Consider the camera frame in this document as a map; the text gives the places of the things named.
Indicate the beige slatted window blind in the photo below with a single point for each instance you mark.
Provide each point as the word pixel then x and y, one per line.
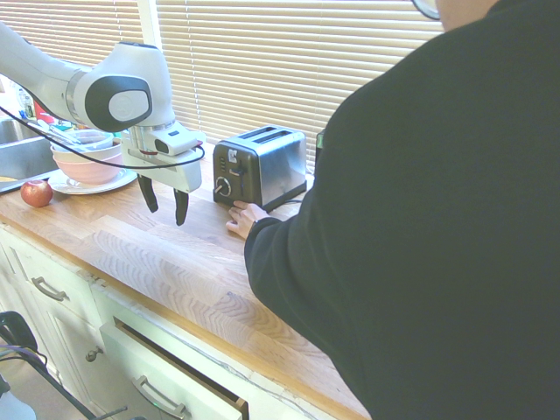
pixel 284 65
pixel 65 30

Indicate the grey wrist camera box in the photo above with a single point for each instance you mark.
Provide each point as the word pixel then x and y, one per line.
pixel 172 142

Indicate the clear plastic food container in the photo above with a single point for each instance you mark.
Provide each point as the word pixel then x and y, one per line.
pixel 94 137

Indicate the stainless steel two-slot toaster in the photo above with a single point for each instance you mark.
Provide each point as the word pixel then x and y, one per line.
pixel 271 170

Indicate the black sleeved forearm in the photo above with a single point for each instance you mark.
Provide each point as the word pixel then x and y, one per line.
pixel 275 254

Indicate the person's bare hand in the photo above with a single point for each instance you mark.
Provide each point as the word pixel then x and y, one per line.
pixel 247 216

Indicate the white bowl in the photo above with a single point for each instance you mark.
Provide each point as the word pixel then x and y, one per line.
pixel 65 154

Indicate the white dinner plate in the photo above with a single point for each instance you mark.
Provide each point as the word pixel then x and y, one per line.
pixel 65 187

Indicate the black camera stand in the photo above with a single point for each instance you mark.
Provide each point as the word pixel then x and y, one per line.
pixel 17 337

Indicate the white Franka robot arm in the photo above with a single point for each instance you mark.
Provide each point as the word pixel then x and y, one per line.
pixel 52 79

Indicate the black steel microwave oven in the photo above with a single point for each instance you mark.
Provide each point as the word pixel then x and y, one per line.
pixel 319 151

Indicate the person in black sweater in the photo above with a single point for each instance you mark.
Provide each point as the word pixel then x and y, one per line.
pixel 437 219

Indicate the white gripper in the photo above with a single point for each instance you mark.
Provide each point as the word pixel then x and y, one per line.
pixel 188 172

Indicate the stainless steel sink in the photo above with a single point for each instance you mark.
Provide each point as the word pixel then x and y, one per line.
pixel 22 153

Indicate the red apple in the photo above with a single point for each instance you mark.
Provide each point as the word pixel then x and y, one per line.
pixel 37 193

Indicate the metal cabinet knob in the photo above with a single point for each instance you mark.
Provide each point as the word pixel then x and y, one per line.
pixel 93 353

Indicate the white open drawer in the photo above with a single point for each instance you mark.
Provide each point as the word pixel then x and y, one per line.
pixel 166 376

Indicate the grey kitchen utensils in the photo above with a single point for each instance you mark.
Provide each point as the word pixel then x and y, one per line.
pixel 54 131

